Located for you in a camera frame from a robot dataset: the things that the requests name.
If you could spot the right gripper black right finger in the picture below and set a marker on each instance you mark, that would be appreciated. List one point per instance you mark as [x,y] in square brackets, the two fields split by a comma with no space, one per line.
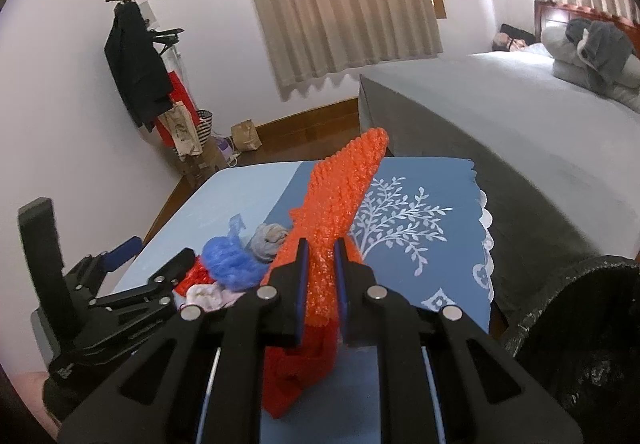
[441,377]

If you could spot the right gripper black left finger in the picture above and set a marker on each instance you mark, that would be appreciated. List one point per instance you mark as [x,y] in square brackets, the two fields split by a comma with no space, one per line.
[199,379]

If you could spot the red plastic bag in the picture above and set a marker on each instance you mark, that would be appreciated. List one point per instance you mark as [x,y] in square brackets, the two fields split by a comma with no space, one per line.
[197,275]

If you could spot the pink cloth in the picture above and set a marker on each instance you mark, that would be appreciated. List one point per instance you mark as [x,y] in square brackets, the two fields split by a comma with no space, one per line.
[212,297]

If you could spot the orange bubble wrap sheet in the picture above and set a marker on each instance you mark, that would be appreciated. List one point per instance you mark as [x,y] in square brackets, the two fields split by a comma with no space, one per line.
[335,191]

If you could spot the black-lined trash bin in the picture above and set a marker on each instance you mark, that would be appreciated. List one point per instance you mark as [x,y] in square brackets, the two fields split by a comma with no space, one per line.
[579,338]

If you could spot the blue mesh wad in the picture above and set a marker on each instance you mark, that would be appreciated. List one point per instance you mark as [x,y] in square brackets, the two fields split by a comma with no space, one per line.
[229,263]

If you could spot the wooden coat rack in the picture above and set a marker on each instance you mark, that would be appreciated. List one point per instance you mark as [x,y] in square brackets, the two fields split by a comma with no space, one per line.
[194,169]

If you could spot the beige tote bag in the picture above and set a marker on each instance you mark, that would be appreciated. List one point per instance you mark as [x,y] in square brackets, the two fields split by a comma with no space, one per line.
[180,125]

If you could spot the grey rolled sock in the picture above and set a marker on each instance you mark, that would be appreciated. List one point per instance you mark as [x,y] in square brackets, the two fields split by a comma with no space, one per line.
[266,241]

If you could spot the striped basket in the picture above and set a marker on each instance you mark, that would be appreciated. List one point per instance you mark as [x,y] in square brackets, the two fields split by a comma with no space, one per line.
[205,126]

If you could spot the red hanging bag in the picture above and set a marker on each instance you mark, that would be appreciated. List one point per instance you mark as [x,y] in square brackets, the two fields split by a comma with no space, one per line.
[177,94]

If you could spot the black hanging jacket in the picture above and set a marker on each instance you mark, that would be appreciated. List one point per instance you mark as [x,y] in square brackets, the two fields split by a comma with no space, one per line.
[138,70]

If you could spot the brown paper bag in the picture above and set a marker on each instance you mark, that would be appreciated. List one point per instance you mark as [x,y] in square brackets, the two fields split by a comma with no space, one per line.
[245,137]

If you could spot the grey bed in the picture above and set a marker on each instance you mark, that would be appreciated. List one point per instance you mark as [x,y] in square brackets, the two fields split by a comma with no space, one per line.
[559,164]

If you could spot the grey folded duvet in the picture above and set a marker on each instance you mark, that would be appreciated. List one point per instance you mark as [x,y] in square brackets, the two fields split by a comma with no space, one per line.
[568,67]

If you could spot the black bag behind bed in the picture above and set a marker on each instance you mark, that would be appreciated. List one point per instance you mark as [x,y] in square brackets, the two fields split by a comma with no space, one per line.
[510,38]

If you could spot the dark grey towel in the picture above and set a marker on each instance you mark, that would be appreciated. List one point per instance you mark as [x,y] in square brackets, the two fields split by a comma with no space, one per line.
[604,48]

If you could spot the wooden headboard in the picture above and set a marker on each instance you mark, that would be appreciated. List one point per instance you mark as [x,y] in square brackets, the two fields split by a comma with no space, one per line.
[548,13]

